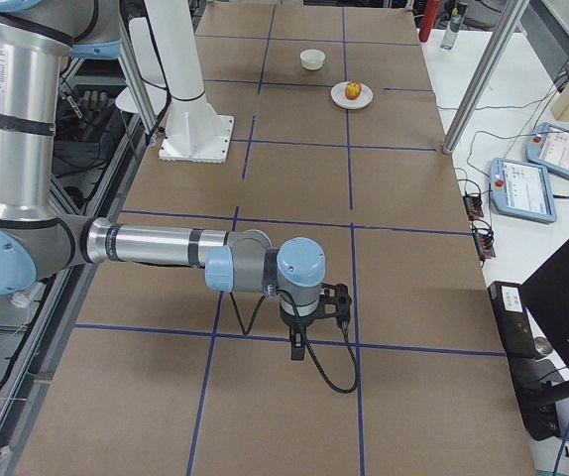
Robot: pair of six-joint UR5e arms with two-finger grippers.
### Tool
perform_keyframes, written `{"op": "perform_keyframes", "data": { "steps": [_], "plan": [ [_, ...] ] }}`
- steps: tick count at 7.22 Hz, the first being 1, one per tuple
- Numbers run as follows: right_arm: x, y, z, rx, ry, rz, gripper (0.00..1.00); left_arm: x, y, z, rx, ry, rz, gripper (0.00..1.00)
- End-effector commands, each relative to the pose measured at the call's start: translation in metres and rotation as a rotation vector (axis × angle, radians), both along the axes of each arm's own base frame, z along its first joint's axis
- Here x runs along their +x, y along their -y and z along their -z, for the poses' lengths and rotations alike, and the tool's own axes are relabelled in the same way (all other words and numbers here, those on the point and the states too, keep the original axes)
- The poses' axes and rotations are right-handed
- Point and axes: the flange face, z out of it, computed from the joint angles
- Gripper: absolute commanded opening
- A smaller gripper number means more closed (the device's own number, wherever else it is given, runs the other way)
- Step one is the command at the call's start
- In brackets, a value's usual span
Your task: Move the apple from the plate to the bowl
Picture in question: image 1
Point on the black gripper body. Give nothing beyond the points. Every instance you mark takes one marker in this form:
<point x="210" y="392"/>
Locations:
<point x="297" y="323"/>

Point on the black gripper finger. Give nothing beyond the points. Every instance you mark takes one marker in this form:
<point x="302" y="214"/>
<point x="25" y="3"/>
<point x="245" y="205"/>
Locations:
<point x="296" y="347"/>

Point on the red yellow apple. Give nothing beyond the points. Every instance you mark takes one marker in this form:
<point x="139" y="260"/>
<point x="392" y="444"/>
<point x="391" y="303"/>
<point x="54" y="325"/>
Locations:
<point x="353" y="90"/>

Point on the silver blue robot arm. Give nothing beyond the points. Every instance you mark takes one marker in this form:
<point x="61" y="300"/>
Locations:
<point x="36" y="242"/>

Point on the white plate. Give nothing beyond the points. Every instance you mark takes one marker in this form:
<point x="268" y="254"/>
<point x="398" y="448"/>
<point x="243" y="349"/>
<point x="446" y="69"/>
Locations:
<point x="337" y="94"/>

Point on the white bowl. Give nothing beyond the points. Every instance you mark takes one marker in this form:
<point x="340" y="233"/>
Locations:
<point x="312" y="59"/>

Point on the orange circuit board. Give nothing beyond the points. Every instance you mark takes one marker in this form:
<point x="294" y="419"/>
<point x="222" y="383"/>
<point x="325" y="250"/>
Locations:
<point x="484" y="243"/>
<point x="473" y="204"/>

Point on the black computer box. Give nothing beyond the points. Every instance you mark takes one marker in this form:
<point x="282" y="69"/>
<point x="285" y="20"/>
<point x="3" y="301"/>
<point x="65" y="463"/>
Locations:
<point x="541" y="392"/>

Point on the near blue teach pendant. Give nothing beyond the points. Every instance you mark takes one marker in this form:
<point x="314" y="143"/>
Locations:
<point x="522" y="190"/>

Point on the blue teach pendant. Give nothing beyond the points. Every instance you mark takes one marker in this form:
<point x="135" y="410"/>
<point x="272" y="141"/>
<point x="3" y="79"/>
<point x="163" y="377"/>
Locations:
<point x="522" y="190"/>
<point x="549" y="147"/>

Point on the far blue teach pendant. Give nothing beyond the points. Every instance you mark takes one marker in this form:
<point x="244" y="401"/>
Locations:
<point x="549" y="147"/>

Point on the clear water bottle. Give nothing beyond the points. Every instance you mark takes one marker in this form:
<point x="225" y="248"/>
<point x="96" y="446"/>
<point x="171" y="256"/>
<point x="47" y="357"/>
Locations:
<point x="454" y="25"/>

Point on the red cylinder bottle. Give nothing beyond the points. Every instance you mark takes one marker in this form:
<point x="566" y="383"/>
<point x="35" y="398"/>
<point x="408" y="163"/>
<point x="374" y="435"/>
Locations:
<point x="428" y="19"/>

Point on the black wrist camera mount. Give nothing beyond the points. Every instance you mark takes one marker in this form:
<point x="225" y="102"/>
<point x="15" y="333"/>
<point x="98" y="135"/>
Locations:
<point x="334" y="302"/>

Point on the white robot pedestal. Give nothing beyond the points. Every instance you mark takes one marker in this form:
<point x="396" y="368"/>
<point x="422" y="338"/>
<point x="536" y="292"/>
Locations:
<point x="194" y="131"/>

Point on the aluminium frame post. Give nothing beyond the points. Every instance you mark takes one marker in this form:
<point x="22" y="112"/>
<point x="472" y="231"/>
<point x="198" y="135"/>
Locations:
<point x="496" y="46"/>

